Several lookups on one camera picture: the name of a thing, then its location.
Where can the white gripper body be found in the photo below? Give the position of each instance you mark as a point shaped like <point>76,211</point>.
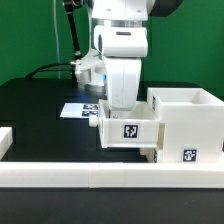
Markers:
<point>123,76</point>

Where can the white drawer tray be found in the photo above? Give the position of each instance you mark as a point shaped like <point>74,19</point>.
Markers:
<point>150,154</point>
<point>138,128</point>

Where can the white drawer cabinet box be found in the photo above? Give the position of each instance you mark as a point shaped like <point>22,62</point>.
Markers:
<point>191,125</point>

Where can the white left fence rail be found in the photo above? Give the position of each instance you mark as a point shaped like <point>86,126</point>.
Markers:
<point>6,139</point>

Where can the white fence rail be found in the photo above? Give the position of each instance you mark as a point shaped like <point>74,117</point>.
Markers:
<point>110,175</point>
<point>6,139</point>

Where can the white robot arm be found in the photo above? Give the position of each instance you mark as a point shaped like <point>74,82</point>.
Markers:
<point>118,42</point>

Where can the white marker sheet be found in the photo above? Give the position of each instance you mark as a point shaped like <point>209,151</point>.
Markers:
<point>79,110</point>

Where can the white front fence rail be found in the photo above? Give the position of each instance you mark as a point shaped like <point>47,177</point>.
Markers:
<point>110,175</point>

